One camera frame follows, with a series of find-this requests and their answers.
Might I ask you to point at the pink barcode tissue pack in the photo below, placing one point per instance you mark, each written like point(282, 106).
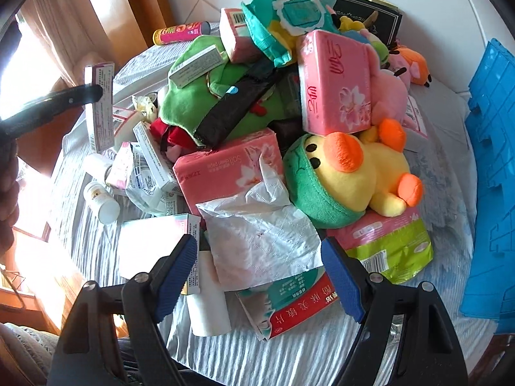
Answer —
point(237, 36)

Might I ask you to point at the pink white box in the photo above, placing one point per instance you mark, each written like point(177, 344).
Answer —
point(100, 104)

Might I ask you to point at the brown curtain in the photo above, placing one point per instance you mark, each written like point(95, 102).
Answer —
point(64, 28)

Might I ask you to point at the pink floral tissue pack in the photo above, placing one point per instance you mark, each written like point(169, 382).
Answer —
point(338, 84)

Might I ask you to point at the yellow plush toy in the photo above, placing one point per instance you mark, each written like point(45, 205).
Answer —
point(350, 23)

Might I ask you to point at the red cloth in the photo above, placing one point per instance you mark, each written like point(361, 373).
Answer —
point(163, 128)

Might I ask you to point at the green plush toy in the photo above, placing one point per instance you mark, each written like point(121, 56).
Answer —
point(376, 46)

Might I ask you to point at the black gift box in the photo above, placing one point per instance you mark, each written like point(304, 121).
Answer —
point(378, 20)

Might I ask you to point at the white pill bottle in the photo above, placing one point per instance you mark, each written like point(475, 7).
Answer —
point(100, 203)
point(96, 167)

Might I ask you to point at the red white labelled box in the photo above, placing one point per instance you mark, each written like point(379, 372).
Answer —
point(122, 115)

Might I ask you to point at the yellow pink snack can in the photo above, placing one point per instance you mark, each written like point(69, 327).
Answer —
point(181, 33)

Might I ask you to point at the yellow duck plush green hood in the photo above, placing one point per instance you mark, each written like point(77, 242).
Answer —
point(354, 173)

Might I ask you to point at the long white medicine box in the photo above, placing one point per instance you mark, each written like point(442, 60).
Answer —
point(195, 66)

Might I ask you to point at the open pink tissue pack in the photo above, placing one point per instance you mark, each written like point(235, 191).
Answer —
point(229, 165)

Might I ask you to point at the green wet wipes packet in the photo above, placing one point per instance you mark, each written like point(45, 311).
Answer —
point(386, 249)

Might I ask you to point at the white lint roller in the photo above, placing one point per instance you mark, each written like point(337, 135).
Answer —
point(209, 309)

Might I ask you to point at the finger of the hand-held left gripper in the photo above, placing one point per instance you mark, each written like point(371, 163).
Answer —
point(76, 95)

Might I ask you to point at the teal plush cushion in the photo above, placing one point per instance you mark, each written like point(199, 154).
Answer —
point(281, 24)

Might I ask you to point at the green frog plush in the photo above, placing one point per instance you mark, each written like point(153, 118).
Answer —
point(201, 92)

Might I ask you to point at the green white medicine box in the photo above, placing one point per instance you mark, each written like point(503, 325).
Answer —
point(153, 249)

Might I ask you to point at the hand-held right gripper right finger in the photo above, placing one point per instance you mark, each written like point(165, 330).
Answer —
point(342, 277)

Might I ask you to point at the black folded umbrella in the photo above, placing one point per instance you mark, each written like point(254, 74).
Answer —
point(237, 104)

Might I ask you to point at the person's left hand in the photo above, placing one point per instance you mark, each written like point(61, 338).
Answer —
point(6, 193)

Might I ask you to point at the person's leg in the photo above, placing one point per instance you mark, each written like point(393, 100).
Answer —
point(24, 350)

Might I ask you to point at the blue plastic crate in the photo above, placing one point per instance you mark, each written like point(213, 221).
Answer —
point(491, 169)

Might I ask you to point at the grey pack pink label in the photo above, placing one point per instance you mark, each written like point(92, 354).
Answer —
point(415, 116)

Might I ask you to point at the red green medicine box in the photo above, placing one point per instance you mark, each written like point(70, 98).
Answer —
point(289, 303)

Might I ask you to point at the pink white packet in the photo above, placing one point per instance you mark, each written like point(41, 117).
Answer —
point(120, 169)

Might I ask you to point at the pink pig plush orange dress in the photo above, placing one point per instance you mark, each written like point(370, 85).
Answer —
point(410, 64)

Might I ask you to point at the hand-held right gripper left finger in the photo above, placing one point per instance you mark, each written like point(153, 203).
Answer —
point(181, 273)

